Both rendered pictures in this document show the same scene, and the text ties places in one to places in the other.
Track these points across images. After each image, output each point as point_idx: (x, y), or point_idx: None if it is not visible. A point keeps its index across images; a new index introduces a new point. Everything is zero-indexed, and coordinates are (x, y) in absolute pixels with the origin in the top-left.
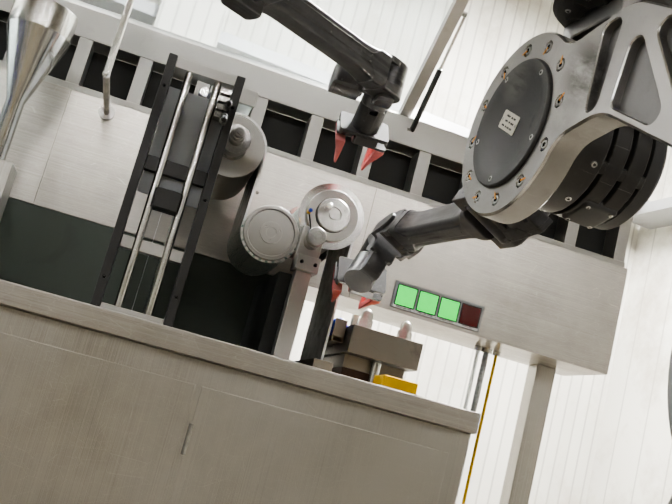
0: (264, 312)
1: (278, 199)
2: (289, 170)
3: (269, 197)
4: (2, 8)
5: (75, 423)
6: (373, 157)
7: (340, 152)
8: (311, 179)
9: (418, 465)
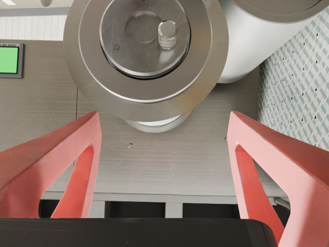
0: None
1: (197, 138)
2: (193, 180)
3: (209, 137)
4: None
5: None
6: (15, 158)
7: (264, 138)
8: (161, 177)
9: None
